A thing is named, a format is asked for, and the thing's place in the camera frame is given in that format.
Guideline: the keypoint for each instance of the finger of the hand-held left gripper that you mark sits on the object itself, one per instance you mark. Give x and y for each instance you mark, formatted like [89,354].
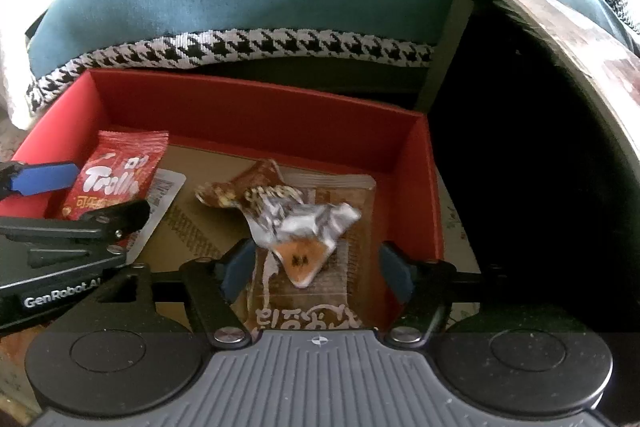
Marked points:
[115,219]
[42,179]

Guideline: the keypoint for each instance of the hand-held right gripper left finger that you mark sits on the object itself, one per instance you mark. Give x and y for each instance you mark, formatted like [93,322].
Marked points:
[240,272]

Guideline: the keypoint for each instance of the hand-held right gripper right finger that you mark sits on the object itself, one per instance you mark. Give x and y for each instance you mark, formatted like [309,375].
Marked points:
[395,277]

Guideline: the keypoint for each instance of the orange-brown snack packet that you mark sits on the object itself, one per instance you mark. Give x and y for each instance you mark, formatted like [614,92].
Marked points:
[350,267]

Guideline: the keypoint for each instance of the red snack packet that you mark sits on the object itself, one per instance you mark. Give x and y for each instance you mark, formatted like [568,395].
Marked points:
[115,172]

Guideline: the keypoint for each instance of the clear white printed snack packet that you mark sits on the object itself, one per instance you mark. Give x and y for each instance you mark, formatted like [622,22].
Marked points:
[162,192]

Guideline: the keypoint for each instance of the orange silver snack packet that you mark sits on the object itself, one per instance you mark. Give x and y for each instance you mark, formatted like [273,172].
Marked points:
[285,222]

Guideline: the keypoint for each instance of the red cardboard box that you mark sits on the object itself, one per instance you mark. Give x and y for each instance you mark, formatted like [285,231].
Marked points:
[250,117]

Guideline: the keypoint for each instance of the white towel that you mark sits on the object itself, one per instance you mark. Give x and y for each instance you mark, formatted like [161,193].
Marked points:
[10,72]

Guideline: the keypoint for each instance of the dark coffee table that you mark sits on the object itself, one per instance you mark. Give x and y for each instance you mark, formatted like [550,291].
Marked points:
[525,132]

